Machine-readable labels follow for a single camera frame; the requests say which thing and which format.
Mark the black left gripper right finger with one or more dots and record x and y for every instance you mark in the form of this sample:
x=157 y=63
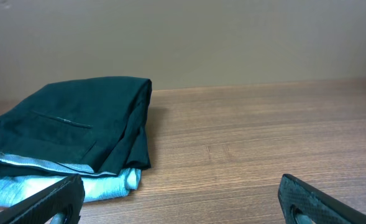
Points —
x=303 y=203

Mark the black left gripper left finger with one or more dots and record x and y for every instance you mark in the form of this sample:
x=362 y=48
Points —
x=58 y=203

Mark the folded light grey garment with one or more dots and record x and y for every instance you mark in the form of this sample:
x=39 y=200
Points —
x=16 y=189

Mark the folded dark green trousers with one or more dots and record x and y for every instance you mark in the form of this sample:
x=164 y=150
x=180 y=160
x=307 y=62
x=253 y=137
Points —
x=92 y=127

